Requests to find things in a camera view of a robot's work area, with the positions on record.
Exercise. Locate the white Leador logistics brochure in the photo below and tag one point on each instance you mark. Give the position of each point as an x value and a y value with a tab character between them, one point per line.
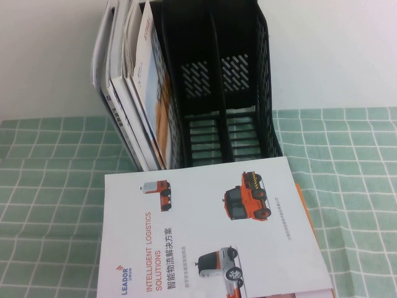
201	223

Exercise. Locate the black mesh book holder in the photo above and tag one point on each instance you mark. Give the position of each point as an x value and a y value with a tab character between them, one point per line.
239	37

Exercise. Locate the orange-edged book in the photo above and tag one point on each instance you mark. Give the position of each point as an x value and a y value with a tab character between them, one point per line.
307	211

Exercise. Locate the brochure with sand picture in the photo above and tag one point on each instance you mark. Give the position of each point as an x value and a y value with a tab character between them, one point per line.
149	77

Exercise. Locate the white brochure with blue edge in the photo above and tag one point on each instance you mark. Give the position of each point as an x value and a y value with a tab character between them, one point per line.
119	88

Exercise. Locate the curled loose white papers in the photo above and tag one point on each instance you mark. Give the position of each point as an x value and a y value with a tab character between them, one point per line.
128	37

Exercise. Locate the large white folder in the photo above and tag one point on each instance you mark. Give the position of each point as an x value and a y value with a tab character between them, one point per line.
100	46

